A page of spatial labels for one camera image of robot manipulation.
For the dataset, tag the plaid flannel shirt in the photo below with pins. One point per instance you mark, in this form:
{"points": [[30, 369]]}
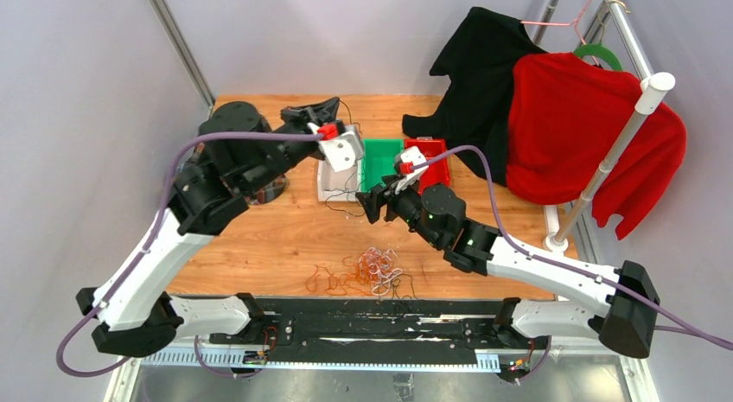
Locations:
{"points": [[269, 192]]}

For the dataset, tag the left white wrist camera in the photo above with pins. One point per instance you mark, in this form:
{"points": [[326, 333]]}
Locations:
{"points": [[344, 151]]}

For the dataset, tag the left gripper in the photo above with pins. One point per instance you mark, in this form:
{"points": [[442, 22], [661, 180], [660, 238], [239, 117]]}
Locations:
{"points": [[320, 112]]}

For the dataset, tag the black t-shirt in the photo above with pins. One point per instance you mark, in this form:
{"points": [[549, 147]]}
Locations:
{"points": [[479, 59]]}

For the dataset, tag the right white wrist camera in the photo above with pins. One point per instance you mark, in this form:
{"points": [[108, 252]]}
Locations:
{"points": [[409, 165]]}

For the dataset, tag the red sweater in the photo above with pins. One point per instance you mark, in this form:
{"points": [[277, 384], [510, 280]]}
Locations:
{"points": [[564, 118]]}

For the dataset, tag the green hanger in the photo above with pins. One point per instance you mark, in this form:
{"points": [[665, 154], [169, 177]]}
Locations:
{"points": [[598, 51]]}

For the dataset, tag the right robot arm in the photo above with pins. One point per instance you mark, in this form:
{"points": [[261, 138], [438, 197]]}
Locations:
{"points": [[610, 304]]}

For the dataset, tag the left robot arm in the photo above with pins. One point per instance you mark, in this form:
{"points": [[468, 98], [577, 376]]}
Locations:
{"points": [[237, 154]]}

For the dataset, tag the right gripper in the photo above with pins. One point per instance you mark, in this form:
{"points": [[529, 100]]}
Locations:
{"points": [[373, 200]]}

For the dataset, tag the pink wire hanger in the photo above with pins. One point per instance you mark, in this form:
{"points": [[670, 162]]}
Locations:
{"points": [[546, 22]]}

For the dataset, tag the white plastic bin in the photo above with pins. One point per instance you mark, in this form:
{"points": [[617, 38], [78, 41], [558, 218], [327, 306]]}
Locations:
{"points": [[337, 186]]}

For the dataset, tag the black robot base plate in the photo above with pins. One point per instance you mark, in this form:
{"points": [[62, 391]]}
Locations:
{"points": [[356, 331]]}

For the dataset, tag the green plastic bin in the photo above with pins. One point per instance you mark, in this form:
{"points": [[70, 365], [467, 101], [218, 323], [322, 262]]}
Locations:
{"points": [[378, 160]]}

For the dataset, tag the aluminium frame rail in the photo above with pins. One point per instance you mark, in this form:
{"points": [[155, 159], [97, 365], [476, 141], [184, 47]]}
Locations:
{"points": [[172, 29]]}

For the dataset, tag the white clothes rack pole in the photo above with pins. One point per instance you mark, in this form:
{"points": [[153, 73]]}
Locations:
{"points": [[653, 90]]}

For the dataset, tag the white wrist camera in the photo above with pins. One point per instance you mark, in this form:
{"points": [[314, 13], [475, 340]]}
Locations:
{"points": [[409, 165], [344, 151]]}

